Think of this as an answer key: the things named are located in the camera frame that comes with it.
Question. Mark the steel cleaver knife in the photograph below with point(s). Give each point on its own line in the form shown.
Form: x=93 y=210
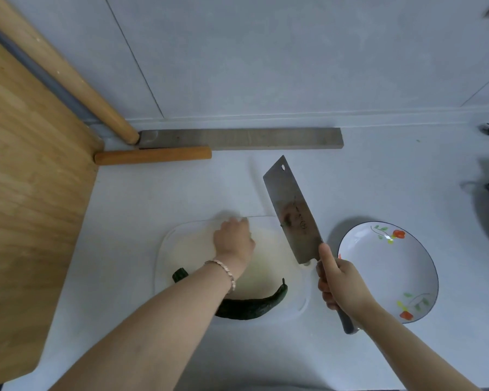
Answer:
x=289 y=199

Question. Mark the white floral plate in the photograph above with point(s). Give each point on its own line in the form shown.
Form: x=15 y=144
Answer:
x=383 y=272

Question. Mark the large wooden cutting board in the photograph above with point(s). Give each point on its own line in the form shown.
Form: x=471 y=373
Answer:
x=32 y=199

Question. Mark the person's right forearm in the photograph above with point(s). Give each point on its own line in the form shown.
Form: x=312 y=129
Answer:
x=411 y=354

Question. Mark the dark green cucumber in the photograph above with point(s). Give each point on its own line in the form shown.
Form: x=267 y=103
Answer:
x=252 y=307

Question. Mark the thick light wooden rolling pin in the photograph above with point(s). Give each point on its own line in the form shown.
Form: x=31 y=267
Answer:
x=65 y=73

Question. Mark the person's left forearm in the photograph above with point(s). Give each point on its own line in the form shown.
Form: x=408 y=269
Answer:
x=155 y=333

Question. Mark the translucent plastic cutting board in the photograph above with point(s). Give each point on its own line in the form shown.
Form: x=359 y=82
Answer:
x=187 y=248

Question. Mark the short wooden rolling pin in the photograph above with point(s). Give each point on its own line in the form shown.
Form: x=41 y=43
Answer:
x=155 y=155

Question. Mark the person's right hand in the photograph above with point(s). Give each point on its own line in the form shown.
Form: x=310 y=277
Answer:
x=344 y=285

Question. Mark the person's left hand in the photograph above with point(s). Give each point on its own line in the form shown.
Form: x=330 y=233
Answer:
x=234 y=242

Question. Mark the long grey sharpening stone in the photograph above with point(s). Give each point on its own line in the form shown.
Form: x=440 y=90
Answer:
x=248 y=138

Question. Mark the grey pipe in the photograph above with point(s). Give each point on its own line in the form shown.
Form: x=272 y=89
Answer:
x=36 y=71

